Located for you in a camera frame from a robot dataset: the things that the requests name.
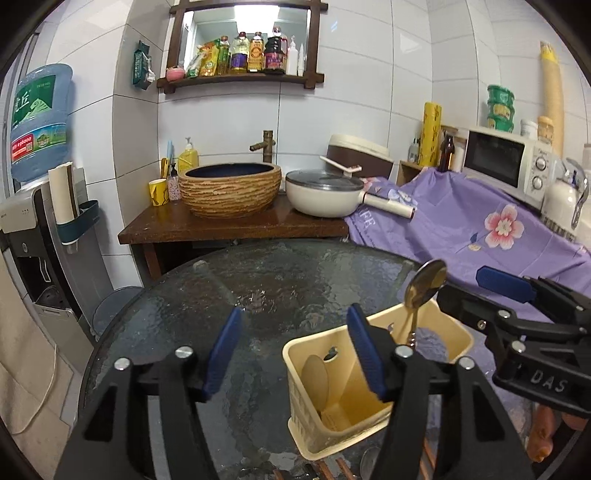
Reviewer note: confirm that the brown and cream rice cooker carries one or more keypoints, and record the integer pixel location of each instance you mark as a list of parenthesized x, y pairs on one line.
[(355, 150)]

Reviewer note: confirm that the green wipes packet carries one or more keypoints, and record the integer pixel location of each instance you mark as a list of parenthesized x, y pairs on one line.
[(142, 64)]

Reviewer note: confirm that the small floral pump bottle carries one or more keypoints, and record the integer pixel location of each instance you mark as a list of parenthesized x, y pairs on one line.
[(174, 187)]

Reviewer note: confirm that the pink bowl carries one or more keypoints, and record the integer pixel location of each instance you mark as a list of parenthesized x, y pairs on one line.
[(175, 74)]

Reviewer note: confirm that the cream saucepan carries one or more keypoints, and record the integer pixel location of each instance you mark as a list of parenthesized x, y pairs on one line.
[(318, 201)]

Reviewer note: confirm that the yellow seasoning packet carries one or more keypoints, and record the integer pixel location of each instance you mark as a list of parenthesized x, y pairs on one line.
[(207, 60)]

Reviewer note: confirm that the brown ribbed wash basin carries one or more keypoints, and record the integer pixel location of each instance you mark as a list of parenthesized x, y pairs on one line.
[(231, 194)]

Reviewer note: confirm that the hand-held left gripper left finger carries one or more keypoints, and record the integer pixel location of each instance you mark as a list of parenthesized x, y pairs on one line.
[(224, 350)]

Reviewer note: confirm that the white squeeze bottle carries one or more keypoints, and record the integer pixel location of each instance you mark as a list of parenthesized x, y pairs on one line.
[(291, 57)]

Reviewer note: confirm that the blue water jug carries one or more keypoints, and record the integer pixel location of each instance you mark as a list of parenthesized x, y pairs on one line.
[(41, 120)]

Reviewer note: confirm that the dark soy sauce bottle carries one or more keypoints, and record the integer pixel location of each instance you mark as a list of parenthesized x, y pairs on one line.
[(274, 53)]

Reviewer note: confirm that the cream plastic utensil holder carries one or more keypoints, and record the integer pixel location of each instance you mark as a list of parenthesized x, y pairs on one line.
[(323, 429)]

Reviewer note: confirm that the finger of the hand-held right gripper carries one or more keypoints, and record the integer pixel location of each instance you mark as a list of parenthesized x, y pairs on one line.
[(471, 309), (503, 282)]

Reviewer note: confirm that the glass pot lid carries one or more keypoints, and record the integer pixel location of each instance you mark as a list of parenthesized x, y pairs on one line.
[(323, 179)]

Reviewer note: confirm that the green instant noodle cup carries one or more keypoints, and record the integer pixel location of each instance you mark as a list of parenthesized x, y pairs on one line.
[(500, 94), (501, 121)]

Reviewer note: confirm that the yellow soap pump bottle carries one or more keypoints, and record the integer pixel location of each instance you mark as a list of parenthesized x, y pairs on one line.
[(188, 159)]

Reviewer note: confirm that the dark wooden counter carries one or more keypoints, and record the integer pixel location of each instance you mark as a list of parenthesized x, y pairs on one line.
[(152, 228)]

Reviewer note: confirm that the water dispenser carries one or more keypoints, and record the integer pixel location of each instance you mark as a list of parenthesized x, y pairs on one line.
[(27, 258)]

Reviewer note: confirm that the yellow lidded jar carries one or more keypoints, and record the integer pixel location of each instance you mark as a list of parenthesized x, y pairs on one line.
[(545, 130)]

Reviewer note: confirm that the wooden framed mirror shelf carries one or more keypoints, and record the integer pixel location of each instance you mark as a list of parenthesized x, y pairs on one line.
[(314, 46)]

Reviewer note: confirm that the dark brown glass bottle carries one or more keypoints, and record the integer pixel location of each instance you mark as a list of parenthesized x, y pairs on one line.
[(446, 154)]

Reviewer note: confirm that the yellow label bottle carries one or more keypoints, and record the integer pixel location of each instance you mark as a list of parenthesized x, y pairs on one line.
[(256, 55)]

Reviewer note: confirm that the metal spoon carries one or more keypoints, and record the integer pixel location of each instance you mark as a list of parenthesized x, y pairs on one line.
[(425, 281)]

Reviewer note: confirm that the grey trash bin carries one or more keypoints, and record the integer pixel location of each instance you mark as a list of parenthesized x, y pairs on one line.
[(115, 309)]

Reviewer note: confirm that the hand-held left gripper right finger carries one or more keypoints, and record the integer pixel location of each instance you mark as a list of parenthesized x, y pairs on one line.
[(364, 350)]

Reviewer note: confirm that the yellow cup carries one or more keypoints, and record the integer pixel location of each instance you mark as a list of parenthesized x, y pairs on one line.
[(158, 193)]

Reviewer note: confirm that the white rice paddle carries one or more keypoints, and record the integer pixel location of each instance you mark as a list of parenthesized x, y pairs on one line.
[(339, 165)]

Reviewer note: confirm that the white jar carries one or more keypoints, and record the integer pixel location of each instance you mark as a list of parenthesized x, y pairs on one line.
[(529, 129)]

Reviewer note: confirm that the reddish brown chopstick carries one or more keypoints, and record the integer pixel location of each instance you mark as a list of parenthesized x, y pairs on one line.
[(339, 470)]

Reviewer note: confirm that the purple floral cloth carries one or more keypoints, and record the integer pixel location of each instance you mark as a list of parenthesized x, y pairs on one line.
[(438, 240)]

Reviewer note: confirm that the tall beige roll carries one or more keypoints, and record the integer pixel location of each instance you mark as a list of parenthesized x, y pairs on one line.
[(552, 101)]

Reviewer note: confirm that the white kettle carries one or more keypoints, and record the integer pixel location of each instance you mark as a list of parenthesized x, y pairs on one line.
[(558, 201)]

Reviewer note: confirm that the small wooden box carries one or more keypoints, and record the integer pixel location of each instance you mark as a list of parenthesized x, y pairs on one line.
[(408, 173)]

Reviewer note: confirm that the small clear pump bottle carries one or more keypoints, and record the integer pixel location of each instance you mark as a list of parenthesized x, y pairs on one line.
[(414, 151)]

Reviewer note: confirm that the teal wall holder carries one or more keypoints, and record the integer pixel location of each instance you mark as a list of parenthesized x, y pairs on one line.
[(78, 226)]

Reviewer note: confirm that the light blue toothbrush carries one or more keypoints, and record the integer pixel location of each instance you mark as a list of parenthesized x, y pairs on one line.
[(170, 152)]

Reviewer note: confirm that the white microwave oven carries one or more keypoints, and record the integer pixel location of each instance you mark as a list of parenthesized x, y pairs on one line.
[(494, 159)]

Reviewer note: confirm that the purple label oil bottle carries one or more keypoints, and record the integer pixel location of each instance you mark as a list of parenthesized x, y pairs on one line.
[(239, 57)]

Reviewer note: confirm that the yellow wrap roll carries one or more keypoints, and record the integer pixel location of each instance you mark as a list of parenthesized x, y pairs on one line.
[(430, 134)]

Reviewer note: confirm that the bamboo style brass faucet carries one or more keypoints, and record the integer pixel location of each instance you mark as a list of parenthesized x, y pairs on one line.
[(267, 145)]

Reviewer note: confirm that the person's right hand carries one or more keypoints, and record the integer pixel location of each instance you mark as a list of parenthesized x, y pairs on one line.
[(540, 434)]

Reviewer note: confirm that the green bottle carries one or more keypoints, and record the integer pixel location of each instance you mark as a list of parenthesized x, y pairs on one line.
[(223, 57)]

